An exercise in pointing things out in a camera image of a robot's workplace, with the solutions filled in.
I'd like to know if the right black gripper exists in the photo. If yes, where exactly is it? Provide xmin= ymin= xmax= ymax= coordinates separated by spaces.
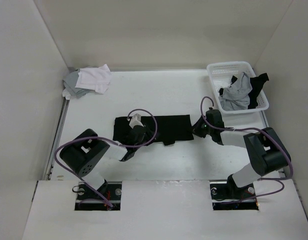
xmin=187 ymin=115 xmax=214 ymax=138

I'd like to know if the black tank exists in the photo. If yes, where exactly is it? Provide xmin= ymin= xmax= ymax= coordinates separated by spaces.
xmin=113 ymin=114 xmax=194 ymax=146
xmin=229 ymin=72 xmax=270 ymax=110

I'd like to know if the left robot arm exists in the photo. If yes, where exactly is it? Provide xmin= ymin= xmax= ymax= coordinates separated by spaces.
xmin=59 ymin=125 xmax=157 ymax=200

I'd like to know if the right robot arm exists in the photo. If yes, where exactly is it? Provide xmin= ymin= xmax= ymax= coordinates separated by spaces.
xmin=191 ymin=108 xmax=292 ymax=199

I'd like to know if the grey tank top in basket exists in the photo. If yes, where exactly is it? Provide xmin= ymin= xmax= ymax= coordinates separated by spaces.
xmin=218 ymin=72 xmax=253 ymax=111

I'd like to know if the black tank top over rim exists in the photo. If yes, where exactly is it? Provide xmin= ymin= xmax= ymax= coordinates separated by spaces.
xmin=229 ymin=72 xmax=270 ymax=110

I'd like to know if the folded white tank top underneath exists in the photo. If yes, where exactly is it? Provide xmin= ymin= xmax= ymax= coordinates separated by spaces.
xmin=62 ymin=88 xmax=72 ymax=101

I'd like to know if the folded grey tank top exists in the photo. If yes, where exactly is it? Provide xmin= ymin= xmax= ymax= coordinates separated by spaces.
xmin=63 ymin=70 xmax=90 ymax=99

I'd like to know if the white plastic laundry basket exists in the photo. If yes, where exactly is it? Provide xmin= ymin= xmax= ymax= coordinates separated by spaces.
xmin=206 ymin=61 xmax=270 ymax=115

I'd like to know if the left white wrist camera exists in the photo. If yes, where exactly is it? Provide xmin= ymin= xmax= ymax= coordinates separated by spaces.
xmin=129 ymin=113 xmax=144 ymax=129

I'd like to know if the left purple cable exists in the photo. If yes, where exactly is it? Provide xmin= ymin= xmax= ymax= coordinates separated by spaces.
xmin=54 ymin=108 xmax=159 ymax=209

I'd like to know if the purple cable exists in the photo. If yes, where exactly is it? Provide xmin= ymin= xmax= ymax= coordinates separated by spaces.
xmin=54 ymin=108 xmax=159 ymax=209
xmin=199 ymin=96 xmax=294 ymax=201

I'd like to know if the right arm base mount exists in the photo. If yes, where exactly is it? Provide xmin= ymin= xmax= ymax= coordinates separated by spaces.
xmin=209 ymin=181 xmax=259 ymax=211

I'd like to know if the left metal table rail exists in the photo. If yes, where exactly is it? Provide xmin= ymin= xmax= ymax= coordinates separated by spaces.
xmin=41 ymin=98 xmax=70 ymax=181

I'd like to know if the metal table rail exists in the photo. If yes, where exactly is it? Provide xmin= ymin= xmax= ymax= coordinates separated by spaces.
xmin=260 ymin=110 xmax=286 ymax=178
xmin=41 ymin=98 xmax=70 ymax=181

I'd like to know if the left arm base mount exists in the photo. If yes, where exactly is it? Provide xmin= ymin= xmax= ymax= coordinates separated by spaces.
xmin=72 ymin=181 xmax=123 ymax=211

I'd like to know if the right metal table rail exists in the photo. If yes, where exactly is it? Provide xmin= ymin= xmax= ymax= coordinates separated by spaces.
xmin=260 ymin=110 xmax=286 ymax=178

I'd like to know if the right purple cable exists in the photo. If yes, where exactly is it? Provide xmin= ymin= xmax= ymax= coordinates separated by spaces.
xmin=199 ymin=96 xmax=294 ymax=201

